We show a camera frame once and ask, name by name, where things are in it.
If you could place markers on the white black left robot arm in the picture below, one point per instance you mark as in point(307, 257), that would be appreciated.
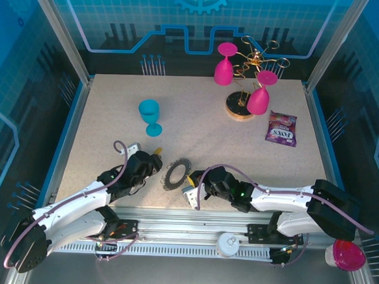
point(75, 197)

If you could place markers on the purple candy bag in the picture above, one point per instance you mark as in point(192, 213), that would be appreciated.
point(281, 132)

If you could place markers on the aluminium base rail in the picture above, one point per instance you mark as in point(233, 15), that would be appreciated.
point(189, 226)

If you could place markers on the aluminium side frame rail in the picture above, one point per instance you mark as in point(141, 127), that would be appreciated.
point(73, 128)
point(322, 137)

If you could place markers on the pink lidded white cup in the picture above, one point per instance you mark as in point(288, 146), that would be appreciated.
point(349, 255)

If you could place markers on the aluminium frame post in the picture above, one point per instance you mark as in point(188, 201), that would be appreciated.
point(65, 41)
point(331, 47)

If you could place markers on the white can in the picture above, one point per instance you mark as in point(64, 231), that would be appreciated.
point(226, 246)

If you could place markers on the blue plastic goblet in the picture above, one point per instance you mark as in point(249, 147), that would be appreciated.
point(149, 112)

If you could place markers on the pink plastic goblet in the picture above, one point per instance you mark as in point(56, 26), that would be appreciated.
point(258, 102)
point(223, 73)

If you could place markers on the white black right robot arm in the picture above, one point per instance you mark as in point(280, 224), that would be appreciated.
point(284, 198)

